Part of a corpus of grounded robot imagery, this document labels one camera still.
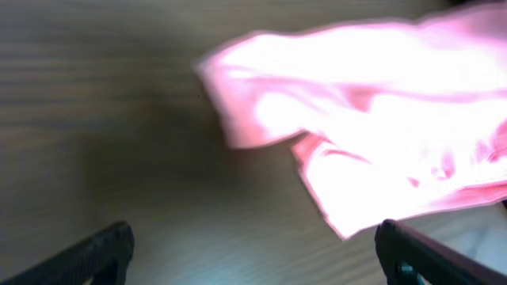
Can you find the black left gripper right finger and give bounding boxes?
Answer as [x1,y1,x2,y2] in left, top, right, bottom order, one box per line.
[375,219,506,285]

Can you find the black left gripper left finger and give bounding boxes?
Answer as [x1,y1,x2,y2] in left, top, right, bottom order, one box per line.
[1,222,135,285]

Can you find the salmon pink shirt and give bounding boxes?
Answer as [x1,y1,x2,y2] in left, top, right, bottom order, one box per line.
[196,2,506,239]

